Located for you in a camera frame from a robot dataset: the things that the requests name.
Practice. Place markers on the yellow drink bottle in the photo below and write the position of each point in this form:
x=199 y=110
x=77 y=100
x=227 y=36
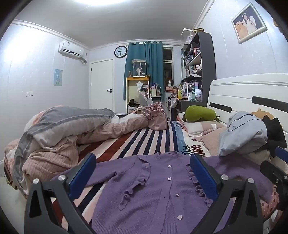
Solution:
x=180 y=92

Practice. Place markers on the yellow shelf cabinet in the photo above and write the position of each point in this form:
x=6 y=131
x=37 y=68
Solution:
x=127 y=90

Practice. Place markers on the white air conditioner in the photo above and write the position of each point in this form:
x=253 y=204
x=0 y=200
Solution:
x=70 y=49

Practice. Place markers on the teal curtain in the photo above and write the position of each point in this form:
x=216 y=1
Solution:
x=155 y=65

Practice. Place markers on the white wall socket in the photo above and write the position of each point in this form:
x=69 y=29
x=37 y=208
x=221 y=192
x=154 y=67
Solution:
x=29 y=93

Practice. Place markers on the plain pink pillow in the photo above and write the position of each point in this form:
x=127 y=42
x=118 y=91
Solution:
x=211 y=140

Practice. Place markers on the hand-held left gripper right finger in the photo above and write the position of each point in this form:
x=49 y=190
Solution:
x=204 y=175

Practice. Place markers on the light blue jacket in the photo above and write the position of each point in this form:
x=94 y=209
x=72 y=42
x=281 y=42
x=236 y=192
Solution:
x=243 y=132

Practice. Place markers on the orange plush toy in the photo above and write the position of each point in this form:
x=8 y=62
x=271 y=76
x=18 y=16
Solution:
x=258 y=113

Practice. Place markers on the white framed photo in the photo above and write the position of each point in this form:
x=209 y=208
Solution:
x=248 y=22

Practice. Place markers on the tall black shelf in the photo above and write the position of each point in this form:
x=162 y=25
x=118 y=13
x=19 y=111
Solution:
x=208 y=60

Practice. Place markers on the green plush toy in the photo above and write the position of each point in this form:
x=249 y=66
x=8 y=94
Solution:
x=198 y=113

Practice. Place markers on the green glass bottle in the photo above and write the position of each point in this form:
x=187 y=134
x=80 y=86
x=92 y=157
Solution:
x=193 y=95

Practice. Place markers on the pink polka-dot cloth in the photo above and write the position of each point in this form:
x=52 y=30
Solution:
x=270 y=200

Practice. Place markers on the clear figure display case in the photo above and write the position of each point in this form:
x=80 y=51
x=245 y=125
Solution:
x=139 y=68

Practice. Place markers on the pink and grey quilt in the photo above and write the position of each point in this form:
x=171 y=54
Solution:
x=56 y=135

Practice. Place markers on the striped bed blanket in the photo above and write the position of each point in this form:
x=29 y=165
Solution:
x=139 y=139

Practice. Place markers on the white bed headboard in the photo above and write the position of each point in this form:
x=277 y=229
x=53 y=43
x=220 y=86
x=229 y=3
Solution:
x=238 y=94

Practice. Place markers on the white door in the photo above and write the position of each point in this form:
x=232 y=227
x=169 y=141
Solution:
x=101 y=85

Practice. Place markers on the round black wall clock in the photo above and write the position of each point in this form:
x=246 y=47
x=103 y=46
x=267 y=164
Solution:
x=120 y=52

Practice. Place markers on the window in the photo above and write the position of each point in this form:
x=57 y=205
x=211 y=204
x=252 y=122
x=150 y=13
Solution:
x=167 y=65

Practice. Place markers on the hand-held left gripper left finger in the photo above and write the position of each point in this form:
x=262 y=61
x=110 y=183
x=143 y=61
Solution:
x=82 y=177

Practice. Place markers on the purple knit cardigan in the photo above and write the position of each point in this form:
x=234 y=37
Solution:
x=146 y=191

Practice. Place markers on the clear box on shelf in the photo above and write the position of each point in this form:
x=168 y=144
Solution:
x=187 y=36

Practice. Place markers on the brown wig on stand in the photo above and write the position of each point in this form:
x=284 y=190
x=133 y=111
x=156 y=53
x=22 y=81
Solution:
x=169 y=81

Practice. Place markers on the small wall poster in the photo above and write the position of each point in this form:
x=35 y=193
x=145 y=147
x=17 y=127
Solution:
x=58 y=77

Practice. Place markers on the black cloth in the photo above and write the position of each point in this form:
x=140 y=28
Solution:
x=274 y=132

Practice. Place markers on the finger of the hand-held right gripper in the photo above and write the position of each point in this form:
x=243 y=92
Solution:
x=282 y=151

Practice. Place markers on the pink checked pillow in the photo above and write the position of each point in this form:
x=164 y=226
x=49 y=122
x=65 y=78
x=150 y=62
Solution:
x=195 y=128

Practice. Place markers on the pink ruffled bag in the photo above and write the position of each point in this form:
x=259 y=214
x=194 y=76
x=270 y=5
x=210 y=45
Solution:
x=155 y=117

